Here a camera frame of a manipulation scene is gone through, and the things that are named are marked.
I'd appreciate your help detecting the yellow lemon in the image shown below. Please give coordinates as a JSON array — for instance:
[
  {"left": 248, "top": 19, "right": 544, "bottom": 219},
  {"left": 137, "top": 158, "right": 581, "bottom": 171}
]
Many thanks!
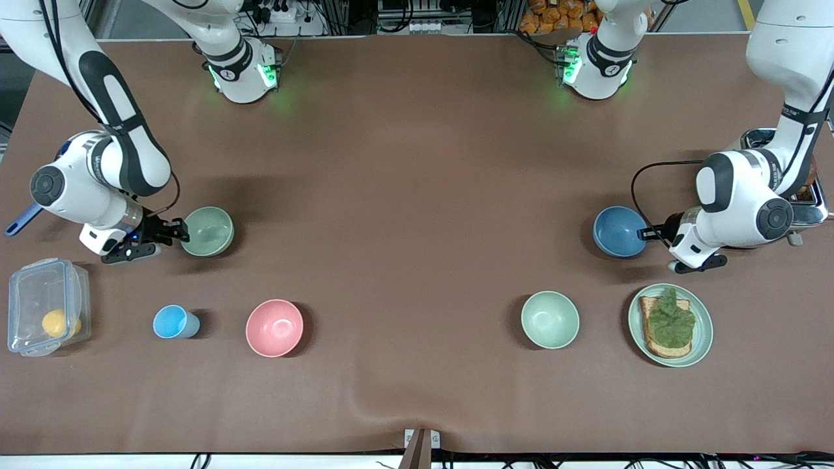
[{"left": 42, "top": 309, "right": 82, "bottom": 339}]

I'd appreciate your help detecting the metal clamp bracket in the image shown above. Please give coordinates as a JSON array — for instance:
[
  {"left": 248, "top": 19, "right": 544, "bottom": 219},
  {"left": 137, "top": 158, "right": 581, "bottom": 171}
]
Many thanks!
[{"left": 404, "top": 428, "right": 440, "bottom": 450}]

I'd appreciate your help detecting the bread slice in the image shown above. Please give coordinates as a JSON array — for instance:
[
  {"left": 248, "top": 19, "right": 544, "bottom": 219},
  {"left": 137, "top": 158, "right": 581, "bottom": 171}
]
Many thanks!
[{"left": 639, "top": 296, "right": 693, "bottom": 359}]

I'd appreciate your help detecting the white power strip with plugs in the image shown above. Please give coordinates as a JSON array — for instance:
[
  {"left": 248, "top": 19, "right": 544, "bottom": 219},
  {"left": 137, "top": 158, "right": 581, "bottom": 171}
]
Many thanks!
[{"left": 251, "top": 0, "right": 326, "bottom": 36}]

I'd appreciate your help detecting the green plate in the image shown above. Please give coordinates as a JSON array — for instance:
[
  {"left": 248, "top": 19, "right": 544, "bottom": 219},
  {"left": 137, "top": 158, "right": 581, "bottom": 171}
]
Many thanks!
[{"left": 628, "top": 283, "right": 714, "bottom": 368}]

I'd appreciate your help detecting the brown post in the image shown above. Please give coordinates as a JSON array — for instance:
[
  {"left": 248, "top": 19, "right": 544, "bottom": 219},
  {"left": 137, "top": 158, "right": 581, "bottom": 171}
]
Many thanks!
[{"left": 397, "top": 429, "right": 427, "bottom": 469}]

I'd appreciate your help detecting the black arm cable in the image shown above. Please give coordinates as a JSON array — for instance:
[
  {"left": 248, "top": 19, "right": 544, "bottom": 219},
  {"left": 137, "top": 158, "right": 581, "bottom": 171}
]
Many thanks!
[
  {"left": 38, "top": 0, "right": 180, "bottom": 219},
  {"left": 630, "top": 85, "right": 834, "bottom": 239}
]

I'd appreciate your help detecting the blue bowl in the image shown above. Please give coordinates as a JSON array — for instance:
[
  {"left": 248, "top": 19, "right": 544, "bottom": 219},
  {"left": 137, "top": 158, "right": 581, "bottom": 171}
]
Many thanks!
[{"left": 593, "top": 206, "right": 649, "bottom": 259}]

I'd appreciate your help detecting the green lettuce leaf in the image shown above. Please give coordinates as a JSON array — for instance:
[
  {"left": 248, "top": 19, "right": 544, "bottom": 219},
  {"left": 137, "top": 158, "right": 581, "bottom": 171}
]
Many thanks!
[{"left": 647, "top": 287, "right": 697, "bottom": 348}]

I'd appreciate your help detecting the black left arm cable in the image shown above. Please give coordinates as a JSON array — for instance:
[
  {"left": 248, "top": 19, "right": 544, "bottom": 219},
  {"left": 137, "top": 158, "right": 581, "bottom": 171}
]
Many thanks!
[{"left": 630, "top": 85, "right": 834, "bottom": 239}]

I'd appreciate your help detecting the brown toast slice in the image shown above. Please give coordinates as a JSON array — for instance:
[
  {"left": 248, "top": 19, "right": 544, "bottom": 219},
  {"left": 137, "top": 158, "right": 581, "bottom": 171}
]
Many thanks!
[{"left": 798, "top": 156, "right": 819, "bottom": 199}]

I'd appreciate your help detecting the beige and chrome toaster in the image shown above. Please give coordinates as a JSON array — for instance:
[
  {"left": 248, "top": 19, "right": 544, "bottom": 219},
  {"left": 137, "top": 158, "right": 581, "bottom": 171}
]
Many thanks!
[{"left": 740, "top": 128, "right": 829, "bottom": 249}]

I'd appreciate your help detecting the brown table cloth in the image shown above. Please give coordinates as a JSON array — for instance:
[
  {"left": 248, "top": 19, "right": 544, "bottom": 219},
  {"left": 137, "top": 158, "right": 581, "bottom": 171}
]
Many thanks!
[{"left": 0, "top": 33, "right": 834, "bottom": 455}]

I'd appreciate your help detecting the black pot with blue handle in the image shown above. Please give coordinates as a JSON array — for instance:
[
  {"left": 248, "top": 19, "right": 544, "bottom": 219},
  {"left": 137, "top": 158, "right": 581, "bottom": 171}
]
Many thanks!
[{"left": 5, "top": 203, "right": 44, "bottom": 236}]

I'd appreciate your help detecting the pink bowl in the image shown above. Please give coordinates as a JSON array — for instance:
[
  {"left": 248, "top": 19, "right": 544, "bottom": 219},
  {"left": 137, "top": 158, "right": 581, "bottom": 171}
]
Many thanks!
[{"left": 246, "top": 299, "right": 304, "bottom": 358}]

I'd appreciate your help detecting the clear plastic lidded container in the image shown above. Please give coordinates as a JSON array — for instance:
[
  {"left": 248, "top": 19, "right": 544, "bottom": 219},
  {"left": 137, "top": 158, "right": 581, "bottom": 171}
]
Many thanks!
[{"left": 8, "top": 258, "right": 92, "bottom": 358}]

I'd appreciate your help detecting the bag of orange snacks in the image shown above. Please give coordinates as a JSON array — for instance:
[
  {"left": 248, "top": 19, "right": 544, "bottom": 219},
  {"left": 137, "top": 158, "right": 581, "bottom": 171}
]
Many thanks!
[{"left": 519, "top": 0, "right": 603, "bottom": 35}]

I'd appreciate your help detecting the green bowl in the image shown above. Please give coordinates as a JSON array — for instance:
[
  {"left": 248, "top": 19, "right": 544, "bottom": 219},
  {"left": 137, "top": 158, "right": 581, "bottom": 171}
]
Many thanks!
[
  {"left": 521, "top": 291, "right": 580, "bottom": 350},
  {"left": 181, "top": 206, "right": 235, "bottom": 257}
]

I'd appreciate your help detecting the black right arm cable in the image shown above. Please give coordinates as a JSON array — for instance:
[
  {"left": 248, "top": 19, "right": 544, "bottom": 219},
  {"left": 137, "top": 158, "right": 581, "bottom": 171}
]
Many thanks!
[{"left": 38, "top": 0, "right": 180, "bottom": 219}]

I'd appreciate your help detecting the blue cup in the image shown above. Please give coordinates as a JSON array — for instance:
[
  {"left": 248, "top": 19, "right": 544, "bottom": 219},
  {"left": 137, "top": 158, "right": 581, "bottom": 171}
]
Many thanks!
[{"left": 153, "top": 305, "right": 201, "bottom": 339}]

